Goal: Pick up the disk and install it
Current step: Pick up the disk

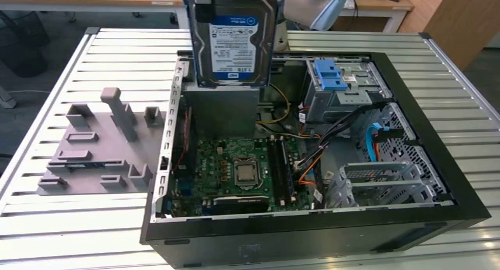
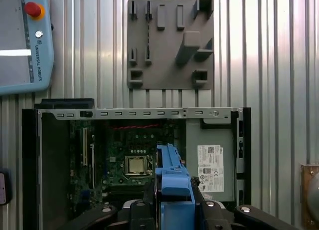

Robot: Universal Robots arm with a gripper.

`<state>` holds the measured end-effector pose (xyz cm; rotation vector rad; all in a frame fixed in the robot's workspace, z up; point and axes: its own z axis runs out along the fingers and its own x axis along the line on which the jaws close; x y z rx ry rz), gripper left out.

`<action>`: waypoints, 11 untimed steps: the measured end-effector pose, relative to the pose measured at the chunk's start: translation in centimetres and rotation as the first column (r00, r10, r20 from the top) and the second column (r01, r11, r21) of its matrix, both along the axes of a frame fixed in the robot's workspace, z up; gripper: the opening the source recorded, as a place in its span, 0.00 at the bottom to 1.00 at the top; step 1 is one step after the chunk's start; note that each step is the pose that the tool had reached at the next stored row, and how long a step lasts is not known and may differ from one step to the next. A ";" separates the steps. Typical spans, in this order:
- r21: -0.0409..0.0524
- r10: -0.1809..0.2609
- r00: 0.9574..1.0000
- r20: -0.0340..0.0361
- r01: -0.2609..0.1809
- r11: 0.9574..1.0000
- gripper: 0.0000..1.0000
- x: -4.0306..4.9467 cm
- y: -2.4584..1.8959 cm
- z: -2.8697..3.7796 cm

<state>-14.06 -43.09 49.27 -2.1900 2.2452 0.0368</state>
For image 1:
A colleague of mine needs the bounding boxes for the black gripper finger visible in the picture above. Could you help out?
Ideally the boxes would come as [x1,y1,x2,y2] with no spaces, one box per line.
[193,0,215,23]

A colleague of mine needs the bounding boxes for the hard disk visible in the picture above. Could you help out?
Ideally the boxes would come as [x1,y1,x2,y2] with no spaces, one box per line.
[185,0,289,89]

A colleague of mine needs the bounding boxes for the blue wire with black plug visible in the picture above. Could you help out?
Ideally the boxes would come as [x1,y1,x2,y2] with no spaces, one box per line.
[365,122,405,163]

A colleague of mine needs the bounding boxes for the metal disk bay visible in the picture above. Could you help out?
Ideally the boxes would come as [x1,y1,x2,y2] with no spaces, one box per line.
[325,161,447,208]

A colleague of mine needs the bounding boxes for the grey power supply unit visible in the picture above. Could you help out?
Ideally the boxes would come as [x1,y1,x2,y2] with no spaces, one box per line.
[182,76,261,139]

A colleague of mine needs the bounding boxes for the blue drive latch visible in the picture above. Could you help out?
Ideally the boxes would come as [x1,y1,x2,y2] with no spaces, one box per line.
[311,59,347,91]

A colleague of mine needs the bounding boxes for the metal drive cage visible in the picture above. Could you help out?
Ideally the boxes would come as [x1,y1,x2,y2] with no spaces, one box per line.
[303,59,393,124]

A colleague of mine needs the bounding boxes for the black CPU socket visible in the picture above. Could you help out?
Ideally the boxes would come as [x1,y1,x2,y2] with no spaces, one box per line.
[231,155,262,191]

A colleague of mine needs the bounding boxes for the green motherboard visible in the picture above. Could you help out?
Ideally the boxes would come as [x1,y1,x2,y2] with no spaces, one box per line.
[170,136,313,217]

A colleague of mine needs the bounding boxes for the grey parts rack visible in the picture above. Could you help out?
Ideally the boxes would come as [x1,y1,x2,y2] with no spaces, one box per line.
[37,87,169,198]

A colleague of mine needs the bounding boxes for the silver CPU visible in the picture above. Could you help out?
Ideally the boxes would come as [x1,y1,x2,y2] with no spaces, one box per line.
[237,165,257,183]

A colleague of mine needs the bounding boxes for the grey stand foot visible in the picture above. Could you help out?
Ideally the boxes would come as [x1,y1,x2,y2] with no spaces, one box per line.
[0,87,18,109]

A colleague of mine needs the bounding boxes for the RAM stick with black chips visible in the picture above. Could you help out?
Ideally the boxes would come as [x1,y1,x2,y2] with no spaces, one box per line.
[278,136,298,202]

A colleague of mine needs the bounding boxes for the light wooden cabinet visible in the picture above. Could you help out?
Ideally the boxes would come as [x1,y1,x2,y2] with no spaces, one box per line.
[397,0,500,71]

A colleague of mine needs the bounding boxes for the black graphics card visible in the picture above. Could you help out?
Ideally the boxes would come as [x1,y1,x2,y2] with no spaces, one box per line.
[211,195,270,215]

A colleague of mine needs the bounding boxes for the black PC case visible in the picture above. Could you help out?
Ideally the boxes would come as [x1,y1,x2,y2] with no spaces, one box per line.
[138,49,491,268]

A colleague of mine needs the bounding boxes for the wooden desk white frame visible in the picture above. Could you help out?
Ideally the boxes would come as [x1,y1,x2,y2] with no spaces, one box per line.
[0,0,187,29]
[286,0,414,33]

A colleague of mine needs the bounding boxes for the yellow wire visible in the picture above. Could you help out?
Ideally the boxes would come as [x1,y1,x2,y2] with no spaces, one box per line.
[257,84,291,125]

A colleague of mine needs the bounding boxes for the red wire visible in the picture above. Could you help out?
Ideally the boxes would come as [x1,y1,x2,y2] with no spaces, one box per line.
[173,107,191,170]

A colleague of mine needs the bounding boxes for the black wire bundle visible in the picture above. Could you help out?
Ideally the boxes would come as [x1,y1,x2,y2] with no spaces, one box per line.
[294,101,385,170]

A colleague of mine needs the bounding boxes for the orange flat wire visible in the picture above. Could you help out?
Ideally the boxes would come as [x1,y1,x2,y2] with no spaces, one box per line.
[298,163,321,186]

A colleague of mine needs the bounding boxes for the thin orange wire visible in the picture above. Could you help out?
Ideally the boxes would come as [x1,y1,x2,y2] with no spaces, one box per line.
[371,136,382,162]

